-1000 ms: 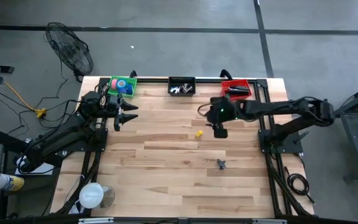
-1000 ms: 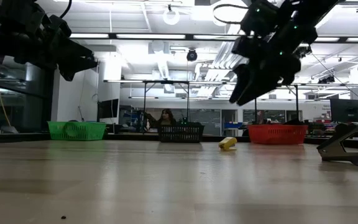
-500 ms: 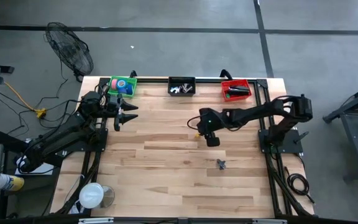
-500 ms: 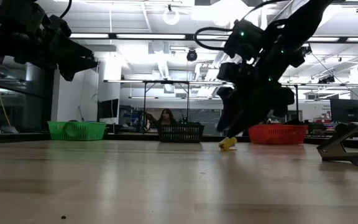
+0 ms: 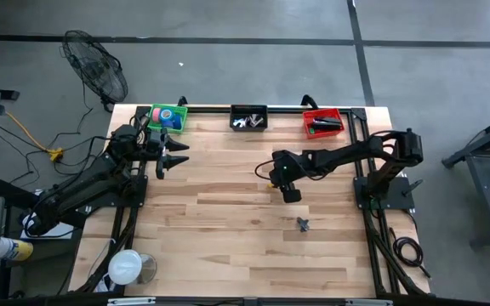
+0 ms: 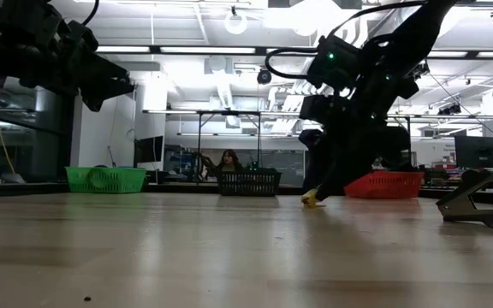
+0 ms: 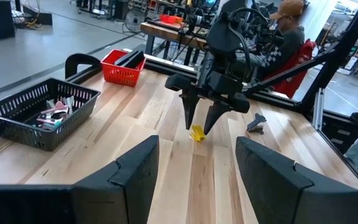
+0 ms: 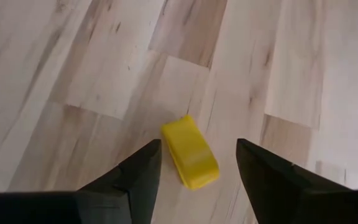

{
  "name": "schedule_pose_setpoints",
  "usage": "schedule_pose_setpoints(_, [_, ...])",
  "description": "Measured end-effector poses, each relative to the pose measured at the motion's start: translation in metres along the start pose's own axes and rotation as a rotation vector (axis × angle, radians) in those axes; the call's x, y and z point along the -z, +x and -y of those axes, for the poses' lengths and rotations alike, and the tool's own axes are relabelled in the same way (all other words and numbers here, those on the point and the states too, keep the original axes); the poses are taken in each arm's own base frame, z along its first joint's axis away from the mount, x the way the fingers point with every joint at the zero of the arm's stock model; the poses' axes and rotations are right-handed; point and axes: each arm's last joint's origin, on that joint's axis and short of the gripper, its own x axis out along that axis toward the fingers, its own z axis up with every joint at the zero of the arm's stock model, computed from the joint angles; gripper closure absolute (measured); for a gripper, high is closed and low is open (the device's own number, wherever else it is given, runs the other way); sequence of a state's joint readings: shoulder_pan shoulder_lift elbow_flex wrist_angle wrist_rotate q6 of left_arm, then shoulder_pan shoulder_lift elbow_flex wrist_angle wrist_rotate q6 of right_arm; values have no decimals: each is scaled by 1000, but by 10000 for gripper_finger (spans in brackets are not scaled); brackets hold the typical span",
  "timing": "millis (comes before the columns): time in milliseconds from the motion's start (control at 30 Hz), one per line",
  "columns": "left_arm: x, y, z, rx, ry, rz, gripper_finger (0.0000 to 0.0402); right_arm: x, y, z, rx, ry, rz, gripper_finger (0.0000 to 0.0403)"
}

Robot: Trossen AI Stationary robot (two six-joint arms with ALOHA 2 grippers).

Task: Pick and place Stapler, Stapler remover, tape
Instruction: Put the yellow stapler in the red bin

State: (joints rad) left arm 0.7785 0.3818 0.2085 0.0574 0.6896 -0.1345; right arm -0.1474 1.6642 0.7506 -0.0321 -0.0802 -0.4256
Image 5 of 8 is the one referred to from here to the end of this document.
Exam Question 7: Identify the red plastic basket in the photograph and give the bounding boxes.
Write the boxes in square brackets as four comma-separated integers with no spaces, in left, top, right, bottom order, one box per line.
[302,107,346,140]

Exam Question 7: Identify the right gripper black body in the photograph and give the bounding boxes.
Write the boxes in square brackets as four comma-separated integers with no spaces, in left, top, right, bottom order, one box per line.
[269,150,304,205]

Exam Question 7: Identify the coiled black cable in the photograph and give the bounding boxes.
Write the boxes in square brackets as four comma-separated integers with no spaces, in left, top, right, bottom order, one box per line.
[388,227,432,280]

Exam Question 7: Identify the clear jar with white lid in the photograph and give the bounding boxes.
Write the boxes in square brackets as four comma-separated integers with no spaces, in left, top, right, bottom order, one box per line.
[106,248,158,286]

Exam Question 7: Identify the grey metal table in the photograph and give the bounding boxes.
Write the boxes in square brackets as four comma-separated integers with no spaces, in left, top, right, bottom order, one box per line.
[442,108,490,247]

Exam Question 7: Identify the large black stapler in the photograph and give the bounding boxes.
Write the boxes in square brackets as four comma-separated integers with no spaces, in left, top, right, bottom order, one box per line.
[311,116,344,132]

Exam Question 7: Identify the black plastic basket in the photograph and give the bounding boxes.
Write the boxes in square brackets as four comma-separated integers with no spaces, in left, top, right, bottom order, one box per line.
[230,104,271,133]

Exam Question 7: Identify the green plastic basket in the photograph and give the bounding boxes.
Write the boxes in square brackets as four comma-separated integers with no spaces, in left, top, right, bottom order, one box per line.
[145,103,190,136]

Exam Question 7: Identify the silver metal bracket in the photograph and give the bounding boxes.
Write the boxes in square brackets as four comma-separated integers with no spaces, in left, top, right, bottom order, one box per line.
[345,298,394,306]
[107,297,157,306]

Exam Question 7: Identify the black aluminium table frame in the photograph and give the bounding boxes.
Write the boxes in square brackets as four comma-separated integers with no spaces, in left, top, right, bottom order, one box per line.
[73,104,432,298]

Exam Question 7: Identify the black diagonal support bar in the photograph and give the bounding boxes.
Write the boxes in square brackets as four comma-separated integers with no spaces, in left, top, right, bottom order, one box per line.
[0,174,91,230]

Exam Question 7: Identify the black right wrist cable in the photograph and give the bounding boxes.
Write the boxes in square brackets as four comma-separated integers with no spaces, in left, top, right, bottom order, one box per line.
[254,159,276,182]

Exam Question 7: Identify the black floor fan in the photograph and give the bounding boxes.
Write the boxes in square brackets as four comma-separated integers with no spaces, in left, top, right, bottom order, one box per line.
[60,29,129,112]

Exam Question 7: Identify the yellow and white spray can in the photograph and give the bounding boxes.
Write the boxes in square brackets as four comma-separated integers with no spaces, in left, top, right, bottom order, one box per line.
[0,236,34,262]

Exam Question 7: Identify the yellow extension cable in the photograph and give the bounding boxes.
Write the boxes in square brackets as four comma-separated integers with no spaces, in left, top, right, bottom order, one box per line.
[0,88,66,164]

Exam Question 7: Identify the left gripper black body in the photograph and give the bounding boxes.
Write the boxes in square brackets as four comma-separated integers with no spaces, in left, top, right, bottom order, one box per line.
[143,127,171,181]

